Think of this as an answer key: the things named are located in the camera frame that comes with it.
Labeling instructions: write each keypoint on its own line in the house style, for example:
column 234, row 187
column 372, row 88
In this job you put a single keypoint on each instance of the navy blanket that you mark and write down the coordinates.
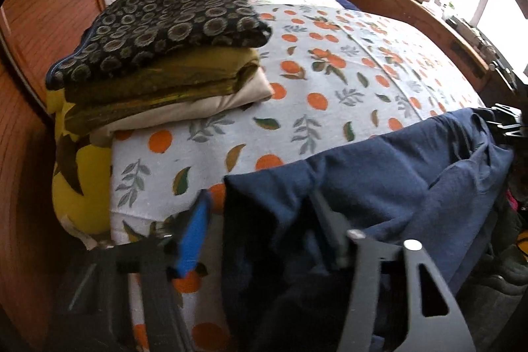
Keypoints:
column 346, row 1

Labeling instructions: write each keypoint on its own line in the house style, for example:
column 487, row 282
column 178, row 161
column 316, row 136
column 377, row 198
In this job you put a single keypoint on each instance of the person's dark clothing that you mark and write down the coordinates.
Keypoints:
column 507, row 253

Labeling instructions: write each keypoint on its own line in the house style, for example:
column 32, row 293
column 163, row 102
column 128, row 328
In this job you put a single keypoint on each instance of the orange-print bed sheet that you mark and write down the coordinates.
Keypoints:
column 330, row 67

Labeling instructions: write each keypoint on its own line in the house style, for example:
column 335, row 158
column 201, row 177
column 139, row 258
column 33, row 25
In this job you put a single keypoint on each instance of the navy printed t-shirt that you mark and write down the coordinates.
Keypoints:
column 392, row 179

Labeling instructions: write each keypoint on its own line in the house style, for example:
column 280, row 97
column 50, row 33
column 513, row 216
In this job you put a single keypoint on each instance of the wooden slatted wardrobe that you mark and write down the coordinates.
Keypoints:
column 33, row 129

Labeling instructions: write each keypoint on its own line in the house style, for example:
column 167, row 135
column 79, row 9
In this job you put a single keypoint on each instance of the yellow star-print pillow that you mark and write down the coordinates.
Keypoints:
column 78, row 187

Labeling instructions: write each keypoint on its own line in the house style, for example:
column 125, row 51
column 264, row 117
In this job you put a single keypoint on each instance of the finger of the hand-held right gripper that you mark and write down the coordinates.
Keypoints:
column 507, row 121

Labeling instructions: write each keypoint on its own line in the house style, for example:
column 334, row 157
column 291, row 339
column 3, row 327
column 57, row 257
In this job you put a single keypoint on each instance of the beige folded cloth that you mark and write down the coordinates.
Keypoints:
column 214, row 100

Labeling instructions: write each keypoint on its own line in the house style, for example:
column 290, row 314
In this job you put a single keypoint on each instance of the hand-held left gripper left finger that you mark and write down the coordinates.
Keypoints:
column 192, row 240

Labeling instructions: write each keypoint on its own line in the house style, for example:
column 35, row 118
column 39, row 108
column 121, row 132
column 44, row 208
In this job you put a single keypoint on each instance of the olive folded cloth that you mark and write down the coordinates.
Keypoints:
column 173, row 80

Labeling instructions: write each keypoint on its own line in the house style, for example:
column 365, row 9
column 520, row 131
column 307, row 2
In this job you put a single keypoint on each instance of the wooden cabinet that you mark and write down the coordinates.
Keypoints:
column 412, row 5

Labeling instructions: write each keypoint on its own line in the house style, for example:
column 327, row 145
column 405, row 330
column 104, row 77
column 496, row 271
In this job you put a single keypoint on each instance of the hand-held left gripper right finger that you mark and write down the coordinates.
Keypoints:
column 334, row 232

